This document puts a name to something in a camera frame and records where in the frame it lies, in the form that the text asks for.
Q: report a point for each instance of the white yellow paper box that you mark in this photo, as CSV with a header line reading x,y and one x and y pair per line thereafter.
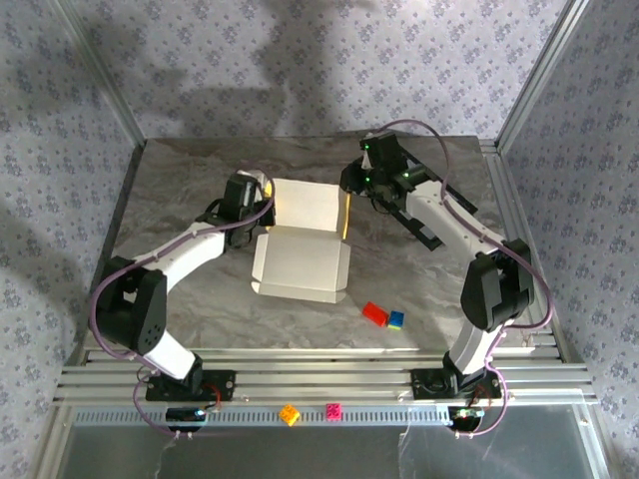
x,y
299,264

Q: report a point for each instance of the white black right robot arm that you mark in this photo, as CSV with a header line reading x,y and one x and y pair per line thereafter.
x,y
444,219

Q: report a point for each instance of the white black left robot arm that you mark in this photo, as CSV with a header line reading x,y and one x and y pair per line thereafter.
x,y
190,249

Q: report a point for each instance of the black white chessboard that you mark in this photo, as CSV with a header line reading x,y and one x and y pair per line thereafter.
x,y
424,234

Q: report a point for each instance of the red toy brick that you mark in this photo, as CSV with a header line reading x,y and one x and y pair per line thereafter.
x,y
374,313

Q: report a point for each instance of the blue green toy brick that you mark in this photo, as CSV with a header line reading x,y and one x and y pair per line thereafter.
x,y
397,318

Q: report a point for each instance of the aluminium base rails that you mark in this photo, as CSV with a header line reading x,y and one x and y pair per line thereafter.
x,y
324,379

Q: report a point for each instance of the orange toy brick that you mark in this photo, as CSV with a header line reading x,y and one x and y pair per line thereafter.
x,y
289,414

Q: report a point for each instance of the black left circuit board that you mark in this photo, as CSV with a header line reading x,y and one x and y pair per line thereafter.
x,y
182,414

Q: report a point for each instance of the black circuit board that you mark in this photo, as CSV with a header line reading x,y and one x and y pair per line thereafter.
x,y
182,414
464,416

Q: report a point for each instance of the pink toy brick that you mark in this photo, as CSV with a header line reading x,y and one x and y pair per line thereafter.
x,y
333,411

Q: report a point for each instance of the glossy metal panel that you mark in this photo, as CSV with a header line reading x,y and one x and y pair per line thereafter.
x,y
299,454

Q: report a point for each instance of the black right circuit board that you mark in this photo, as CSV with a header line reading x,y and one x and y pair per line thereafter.
x,y
464,416

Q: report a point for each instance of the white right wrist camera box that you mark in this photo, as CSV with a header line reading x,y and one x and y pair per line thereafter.
x,y
367,160

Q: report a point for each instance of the aluminium side rail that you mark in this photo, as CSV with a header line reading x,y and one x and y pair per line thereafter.
x,y
115,224
521,214

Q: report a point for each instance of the aluminium frame post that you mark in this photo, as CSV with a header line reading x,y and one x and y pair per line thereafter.
x,y
539,70
103,70

